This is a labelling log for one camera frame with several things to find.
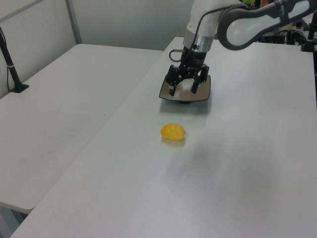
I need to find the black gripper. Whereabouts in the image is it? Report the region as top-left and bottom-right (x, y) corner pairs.
(165, 47), (210, 97)

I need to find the yellow potato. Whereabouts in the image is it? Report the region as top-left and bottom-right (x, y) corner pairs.
(160, 123), (187, 141)

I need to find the square brown ceramic plate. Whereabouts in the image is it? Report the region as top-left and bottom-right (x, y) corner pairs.
(158, 74), (212, 104)

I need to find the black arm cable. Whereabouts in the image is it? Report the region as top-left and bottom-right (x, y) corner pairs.
(169, 3), (235, 62)

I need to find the black electronics with cables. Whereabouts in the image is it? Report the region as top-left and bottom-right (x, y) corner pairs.
(262, 22), (307, 45)

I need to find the black camera stand pole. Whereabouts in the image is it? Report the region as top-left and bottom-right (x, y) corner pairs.
(0, 26), (30, 94)
(301, 23), (317, 53)

